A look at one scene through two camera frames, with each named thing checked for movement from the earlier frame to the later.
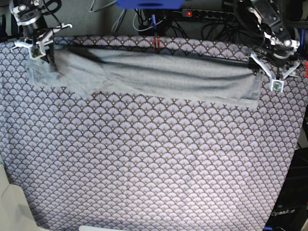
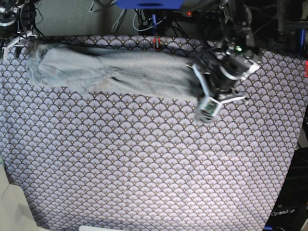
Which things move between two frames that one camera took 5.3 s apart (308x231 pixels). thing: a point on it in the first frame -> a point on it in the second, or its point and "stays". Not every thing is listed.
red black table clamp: [158, 48] stays
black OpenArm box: [290, 213] stays
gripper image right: [278, 56] -> [223, 70]
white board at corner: [15, 214] stays
